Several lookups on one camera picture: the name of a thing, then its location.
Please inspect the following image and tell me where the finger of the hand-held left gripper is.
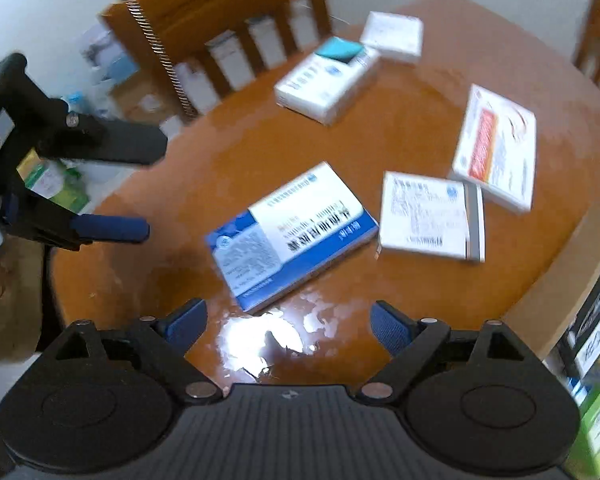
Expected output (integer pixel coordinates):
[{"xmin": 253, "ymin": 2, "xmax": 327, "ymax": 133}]
[
  {"xmin": 7, "ymin": 192, "xmax": 152, "ymax": 253},
  {"xmin": 34, "ymin": 110, "xmax": 169, "ymax": 167}
]

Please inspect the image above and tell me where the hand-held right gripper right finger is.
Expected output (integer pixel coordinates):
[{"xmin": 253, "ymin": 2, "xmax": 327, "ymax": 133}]
[{"xmin": 355, "ymin": 301, "xmax": 543, "ymax": 405}]

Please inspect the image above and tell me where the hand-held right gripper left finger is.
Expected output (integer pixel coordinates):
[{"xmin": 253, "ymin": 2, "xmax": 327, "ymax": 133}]
[{"xmin": 42, "ymin": 298, "xmax": 223, "ymax": 406}]

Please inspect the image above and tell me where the blue and white medicine box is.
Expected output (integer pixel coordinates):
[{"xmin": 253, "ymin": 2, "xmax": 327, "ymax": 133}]
[{"xmin": 204, "ymin": 161, "xmax": 381, "ymax": 314}]

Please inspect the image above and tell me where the large cardboard box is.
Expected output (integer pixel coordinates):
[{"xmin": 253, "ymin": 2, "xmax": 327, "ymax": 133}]
[{"xmin": 502, "ymin": 190, "xmax": 600, "ymax": 480}]

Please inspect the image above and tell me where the white teal medicine box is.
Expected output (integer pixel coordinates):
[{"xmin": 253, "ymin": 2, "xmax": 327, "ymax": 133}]
[{"xmin": 274, "ymin": 36, "xmax": 382, "ymax": 127}]

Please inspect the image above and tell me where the white red medicine box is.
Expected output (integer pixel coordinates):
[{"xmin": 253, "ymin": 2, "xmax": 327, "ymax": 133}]
[{"xmin": 447, "ymin": 83, "xmax": 538, "ymax": 214}]

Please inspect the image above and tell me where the green printed carton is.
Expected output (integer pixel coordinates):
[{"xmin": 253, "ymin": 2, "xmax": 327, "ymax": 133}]
[{"xmin": 22, "ymin": 150, "xmax": 90, "ymax": 213}]

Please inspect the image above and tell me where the metal coil spring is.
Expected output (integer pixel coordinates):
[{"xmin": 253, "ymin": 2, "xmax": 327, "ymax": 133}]
[{"xmin": 121, "ymin": 0, "xmax": 199, "ymax": 118}]

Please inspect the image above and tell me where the wooden chair with coil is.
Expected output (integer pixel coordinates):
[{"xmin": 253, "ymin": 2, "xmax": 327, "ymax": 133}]
[{"xmin": 100, "ymin": 0, "xmax": 333, "ymax": 118}]

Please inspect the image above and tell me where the plain white medicine box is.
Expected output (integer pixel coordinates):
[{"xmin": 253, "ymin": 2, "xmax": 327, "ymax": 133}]
[{"xmin": 359, "ymin": 11, "xmax": 425, "ymax": 64}]

